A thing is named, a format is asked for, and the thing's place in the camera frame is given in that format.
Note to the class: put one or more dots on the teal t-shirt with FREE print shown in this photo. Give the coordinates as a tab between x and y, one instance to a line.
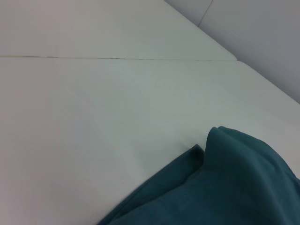
222	187

